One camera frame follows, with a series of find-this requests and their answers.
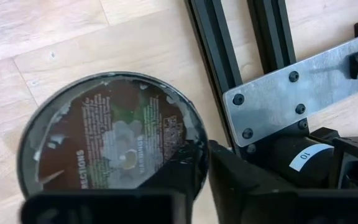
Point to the black aluminium table frame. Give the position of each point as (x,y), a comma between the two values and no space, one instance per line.
(216,46)

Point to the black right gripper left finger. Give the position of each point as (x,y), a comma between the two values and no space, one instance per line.
(104,208)

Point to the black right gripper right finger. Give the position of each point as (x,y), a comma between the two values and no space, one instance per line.
(253,202)

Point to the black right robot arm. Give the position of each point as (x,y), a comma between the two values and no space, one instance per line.
(278,161)

